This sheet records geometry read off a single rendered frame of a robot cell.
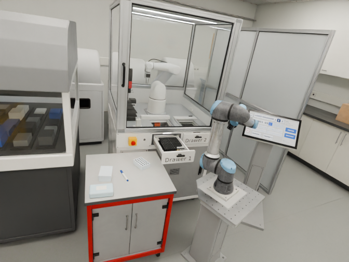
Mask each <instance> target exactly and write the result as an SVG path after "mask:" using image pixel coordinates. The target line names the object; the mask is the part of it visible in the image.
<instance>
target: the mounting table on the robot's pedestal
mask: <svg viewBox="0 0 349 262"><path fill-rule="evenodd" d="M216 176H217V175H216V174H214V173H212V172H210V173H208V174H207V175H205V176H203V177H201V178H199V179H197V180H196V184H197V192H198V199H199V200H200V203H201V204H202V205H203V206H205V207H206V208H208V209H209V210H210V211H211V212H213V213H214V214H215V215H217V216H218V217H219V218H221V219H222V220H223V221H225V222H226V223H227V224H228V225H230V226H231V227H233V225H234V226H235V228H236V227H237V226H238V225H239V224H240V223H241V222H242V221H243V220H244V219H245V218H246V217H247V216H248V215H249V214H250V213H251V212H252V211H253V210H254V209H255V208H256V207H257V206H258V205H259V204H260V203H261V202H262V201H263V200H264V199H265V196H263V195H262V194H260V193H258V192H256V191H255V190H253V189H251V188H250V187H248V186H247V185H245V184H243V183H242V182H240V181H238V180H236V179H235V178H234V179H233V184H234V185H235V186H237V187H239V188H240V189H242V190H244V191H245V192H246V193H247V194H245V195H244V196H243V197H242V198H241V199H239V200H238V201H237V202H236V203H235V204H233V205H232V206H231V207H230V208H229V209H228V208H226V207H225V206H224V205H222V204H221V203H219V202H218V201H216V200H215V199H214V198H212V197H211V196H209V195H208V194H207V193H205V192H204V191H203V190H201V189H200V188H198V187H199V186H200V185H202V184H204V183H205V182H207V181H209V180H211V179H212V178H214V177H216Z"/></svg>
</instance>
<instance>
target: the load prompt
mask: <svg viewBox="0 0 349 262"><path fill-rule="evenodd" d="M254 117H256V118H259V119H263V120H268V121H272V122H277V123H282V124H285V119H280V118H277V117H272V116H268V115H263V114H258V113H254Z"/></svg>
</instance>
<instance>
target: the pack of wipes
mask: <svg viewBox="0 0 349 262"><path fill-rule="evenodd" d="M113 193H114V191H113V184H112V183H110V184H97V185H90V186H89V198H90V199H92V198H102V197H112V196H113Z"/></svg>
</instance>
